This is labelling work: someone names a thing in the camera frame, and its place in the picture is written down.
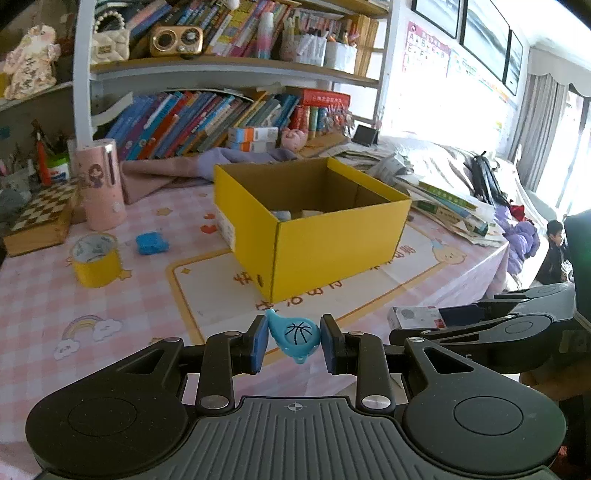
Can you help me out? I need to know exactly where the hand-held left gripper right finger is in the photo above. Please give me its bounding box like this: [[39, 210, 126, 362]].
[[320, 314, 472, 411]]

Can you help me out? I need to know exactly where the pile of books and papers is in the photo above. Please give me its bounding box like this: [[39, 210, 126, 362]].
[[300, 134, 504, 247]]

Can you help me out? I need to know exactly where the white bookshelf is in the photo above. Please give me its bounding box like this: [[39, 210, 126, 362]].
[[0, 0, 398, 144]]

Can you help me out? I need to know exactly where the yellow tape roll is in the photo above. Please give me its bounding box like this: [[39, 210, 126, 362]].
[[71, 232, 123, 289]]

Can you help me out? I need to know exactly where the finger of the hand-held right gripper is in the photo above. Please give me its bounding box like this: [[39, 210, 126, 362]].
[[438, 284, 573, 322], [390, 316, 513, 346]]

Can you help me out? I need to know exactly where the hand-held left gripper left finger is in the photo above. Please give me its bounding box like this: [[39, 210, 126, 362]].
[[115, 315, 269, 415]]

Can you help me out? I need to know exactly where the stack of shelf books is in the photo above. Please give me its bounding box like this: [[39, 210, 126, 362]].
[[129, 0, 287, 58]]

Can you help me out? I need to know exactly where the purple clothing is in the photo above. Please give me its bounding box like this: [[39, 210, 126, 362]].
[[494, 205, 541, 278]]

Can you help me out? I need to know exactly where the pink cylinder container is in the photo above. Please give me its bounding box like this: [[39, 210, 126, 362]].
[[74, 140, 127, 232]]

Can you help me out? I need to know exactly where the blue crumpled toy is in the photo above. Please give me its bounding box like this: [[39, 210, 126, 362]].
[[135, 232, 169, 256]]

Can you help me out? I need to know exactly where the small black screen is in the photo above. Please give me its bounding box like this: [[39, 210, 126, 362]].
[[352, 126, 380, 147]]

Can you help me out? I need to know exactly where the white pen holder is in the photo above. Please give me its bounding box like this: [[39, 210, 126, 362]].
[[281, 14, 326, 65]]

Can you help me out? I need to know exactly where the grey cloth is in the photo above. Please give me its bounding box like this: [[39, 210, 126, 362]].
[[0, 187, 31, 227]]

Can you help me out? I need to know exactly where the row of colourful books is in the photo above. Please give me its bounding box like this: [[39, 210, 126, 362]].
[[104, 88, 301, 161]]

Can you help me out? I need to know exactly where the wooden retro radio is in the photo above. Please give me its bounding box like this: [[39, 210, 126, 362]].
[[150, 25, 205, 58]]

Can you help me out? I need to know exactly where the wall poster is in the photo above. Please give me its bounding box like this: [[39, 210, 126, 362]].
[[402, 21, 451, 79]]

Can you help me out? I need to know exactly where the pink pastel bottle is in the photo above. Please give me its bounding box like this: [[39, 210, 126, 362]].
[[259, 11, 275, 58]]

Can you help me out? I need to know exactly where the red book box set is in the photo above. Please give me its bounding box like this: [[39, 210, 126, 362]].
[[295, 88, 352, 139]]

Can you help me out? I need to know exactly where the small white red carton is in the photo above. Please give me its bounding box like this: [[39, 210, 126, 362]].
[[387, 306, 444, 330]]

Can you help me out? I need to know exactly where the black backpack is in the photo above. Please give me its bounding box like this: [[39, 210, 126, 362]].
[[471, 152, 511, 206]]

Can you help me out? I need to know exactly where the black framed picture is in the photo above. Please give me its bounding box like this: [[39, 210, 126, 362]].
[[462, 0, 511, 81], [411, 0, 465, 40], [503, 30, 525, 95]]

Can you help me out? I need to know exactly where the pink checkered tablecloth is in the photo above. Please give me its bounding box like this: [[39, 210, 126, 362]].
[[0, 185, 511, 480]]

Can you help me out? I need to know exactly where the grey curtain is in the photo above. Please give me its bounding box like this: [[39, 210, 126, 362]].
[[508, 48, 591, 213]]

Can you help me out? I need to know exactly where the yellow cardboard box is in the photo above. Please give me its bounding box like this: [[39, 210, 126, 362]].
[[213, 157, 413, 303]]

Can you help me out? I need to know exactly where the green white tub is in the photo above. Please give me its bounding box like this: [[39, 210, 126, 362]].
[[44, 154, 71, 185]]

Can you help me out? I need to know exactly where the white quilted handbag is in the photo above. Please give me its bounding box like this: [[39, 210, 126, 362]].
[[90, 9, 131, 65]]

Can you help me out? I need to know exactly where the purple cloth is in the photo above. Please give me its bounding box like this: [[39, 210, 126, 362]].
[[121, 148, 298, 205]]

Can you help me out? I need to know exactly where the orange white carton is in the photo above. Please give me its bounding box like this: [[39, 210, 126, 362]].
[[228, 141, 278, 153], [227, 127, 280, 143]]

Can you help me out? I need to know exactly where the wooden chessboard box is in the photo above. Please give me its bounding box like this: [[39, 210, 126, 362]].
[[2, 178, 84, 258]]

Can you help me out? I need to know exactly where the pink plush toy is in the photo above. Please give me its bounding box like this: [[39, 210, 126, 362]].
[[2, 25, 61, 100]]

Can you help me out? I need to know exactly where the blue teardrop basketball toy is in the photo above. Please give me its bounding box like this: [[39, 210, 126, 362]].
[[264, 308, 321, 364]]

